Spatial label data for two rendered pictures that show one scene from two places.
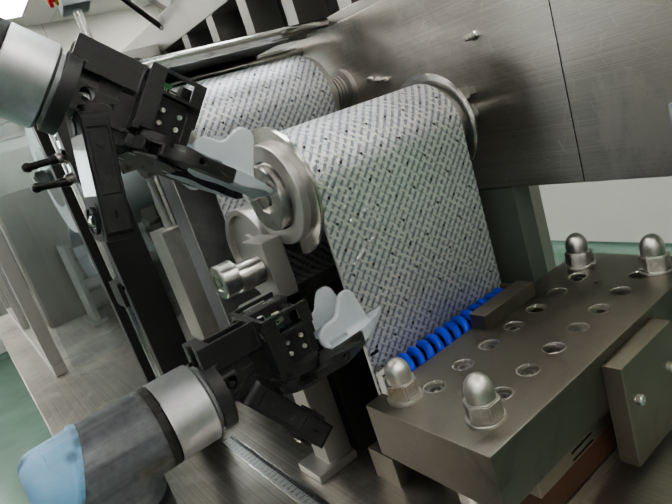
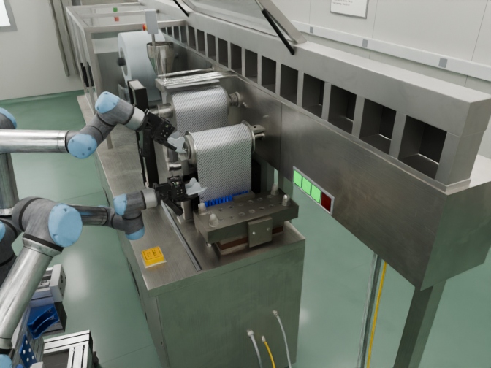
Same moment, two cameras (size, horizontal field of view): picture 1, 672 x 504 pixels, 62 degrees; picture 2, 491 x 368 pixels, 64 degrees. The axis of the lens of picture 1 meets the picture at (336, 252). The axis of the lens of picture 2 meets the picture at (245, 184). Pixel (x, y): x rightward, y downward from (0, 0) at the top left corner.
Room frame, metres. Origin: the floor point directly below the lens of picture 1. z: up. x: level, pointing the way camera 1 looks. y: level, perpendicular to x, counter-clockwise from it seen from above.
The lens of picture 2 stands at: (-0.78, -0.35, 1.92)
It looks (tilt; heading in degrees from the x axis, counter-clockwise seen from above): 30 degrees down; 7
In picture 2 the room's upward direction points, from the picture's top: 1 degrees counter-clockwise
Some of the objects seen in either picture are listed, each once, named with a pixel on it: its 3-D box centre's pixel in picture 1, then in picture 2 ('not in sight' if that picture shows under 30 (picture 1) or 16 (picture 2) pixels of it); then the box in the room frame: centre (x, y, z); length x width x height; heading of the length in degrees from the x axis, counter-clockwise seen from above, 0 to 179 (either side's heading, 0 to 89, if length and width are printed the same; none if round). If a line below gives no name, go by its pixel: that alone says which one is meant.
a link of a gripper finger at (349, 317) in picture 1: (350, 315); (196, 188); (0.55, 0.01, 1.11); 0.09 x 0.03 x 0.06; 121
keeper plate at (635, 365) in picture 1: (647, 390); (260, 231); (0.49, -0.25, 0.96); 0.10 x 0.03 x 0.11; 122
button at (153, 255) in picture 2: not in sight; (153, 255); (0.36, 0.15, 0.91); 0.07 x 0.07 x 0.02; 32
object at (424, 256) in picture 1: (425, 265); (225, 179); (0.64, -0.10, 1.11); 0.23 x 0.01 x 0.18; 122
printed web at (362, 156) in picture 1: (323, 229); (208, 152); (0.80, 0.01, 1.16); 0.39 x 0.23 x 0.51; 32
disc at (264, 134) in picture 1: (280, 192); (190, 149); (0.62, 0.04, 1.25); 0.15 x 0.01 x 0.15; 32
